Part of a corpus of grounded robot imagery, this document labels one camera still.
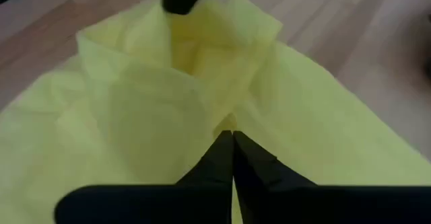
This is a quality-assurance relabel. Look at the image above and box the yellow t-shirt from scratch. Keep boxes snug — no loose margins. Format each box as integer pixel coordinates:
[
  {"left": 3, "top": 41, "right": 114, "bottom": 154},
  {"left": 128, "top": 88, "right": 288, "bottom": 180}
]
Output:
[{"left": 0, "top": 0, "right": 431, "bottom": 224}]

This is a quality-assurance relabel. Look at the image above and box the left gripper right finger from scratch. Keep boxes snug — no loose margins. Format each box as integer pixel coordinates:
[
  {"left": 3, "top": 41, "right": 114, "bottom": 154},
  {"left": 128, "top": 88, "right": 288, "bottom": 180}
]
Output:
[{"left": 233, "top": 130, "right": 431, "bottom": 224}]

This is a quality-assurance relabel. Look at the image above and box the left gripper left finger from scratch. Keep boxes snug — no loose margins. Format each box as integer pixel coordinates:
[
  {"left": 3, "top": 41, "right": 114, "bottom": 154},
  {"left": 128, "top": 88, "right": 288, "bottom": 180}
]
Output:
[{"left": 55, "top": 130, "right": 234, "bottom": 224}]

